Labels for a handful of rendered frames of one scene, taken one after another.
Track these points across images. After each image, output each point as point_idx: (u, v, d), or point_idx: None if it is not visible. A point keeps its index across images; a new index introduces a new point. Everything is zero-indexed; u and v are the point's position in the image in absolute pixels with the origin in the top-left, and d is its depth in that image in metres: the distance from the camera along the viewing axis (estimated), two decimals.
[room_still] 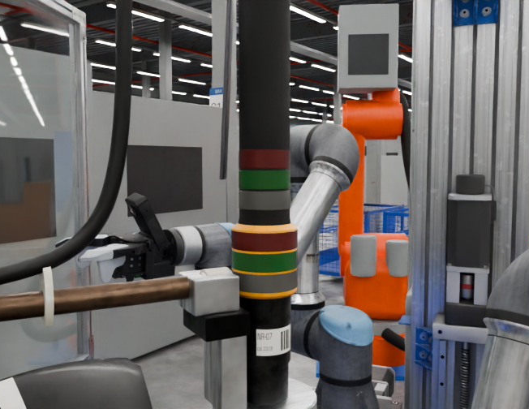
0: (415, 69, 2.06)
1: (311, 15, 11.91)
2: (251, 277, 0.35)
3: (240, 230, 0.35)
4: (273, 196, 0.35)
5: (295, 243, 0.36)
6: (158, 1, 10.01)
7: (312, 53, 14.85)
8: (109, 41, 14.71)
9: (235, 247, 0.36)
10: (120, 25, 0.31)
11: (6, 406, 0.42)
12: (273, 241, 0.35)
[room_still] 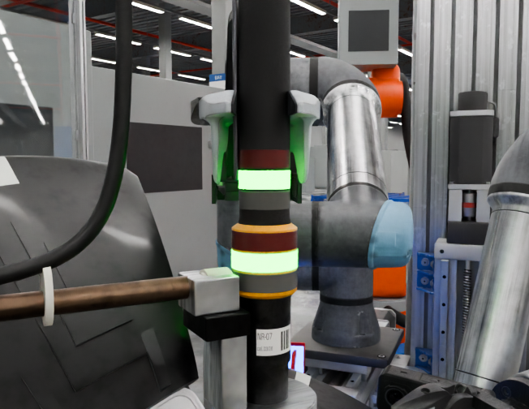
0: (416, 20, 2.05)
1: (311, 6, 11.89)
2: (251, 277, 0.35)
3: (240, 230, 0.35)
4: (273, 196, 0.35)
5: (295, 243, 0.36)
6: None
7: None
8: (109, 35, 14.70)
9: (235, 247, 0.36)
10: (120, 25, 0.31)
11: None
12: (273, 241, 0.35)
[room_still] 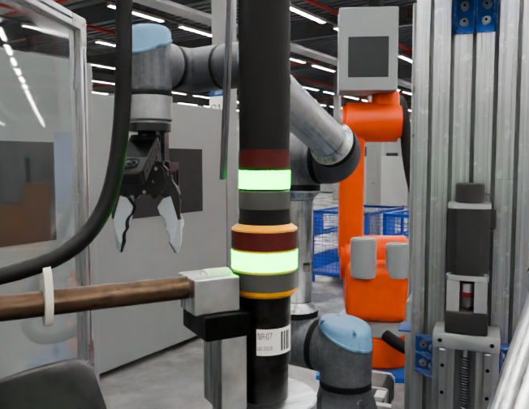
0: (415, 74, 2.06)
1: (311, 15, 11.91)
2: (251, 277, 0.35)
3: (240, 230, 0.35)
4: (273, 196, 0.35)
5: (295, 243, 0.36)
6: (158, 2, 10.01)
7: (312, 53, 14.85)
8: (109, 42, 14.71)
9: (235, 247, 0.36)
10: (120, 25, 0.31)
11: None
12: (273, 241, 0.35)
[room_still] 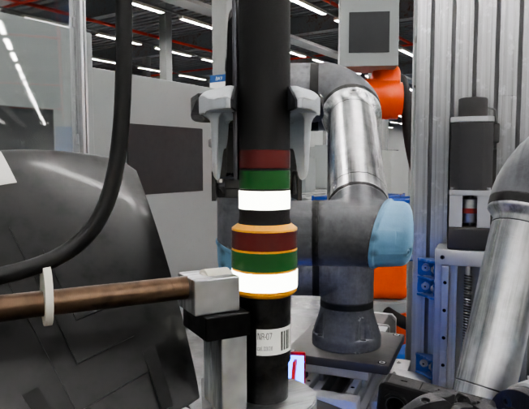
0: (417, 23, 2.05)
1: (312, 7, 11.89)
2: (251, 277, 0.35)
3: (240, 230, 0.35)
4: (273, 196, 0.35)
5: (295, 243, 0.36)
6: None
7: (313, 46, 14.83)
8: (109, 35, 14.70)
9: (235, 247, 0.36)
10: (120, 25, 0.31)
11: None
12: (273, 241, 0.35)
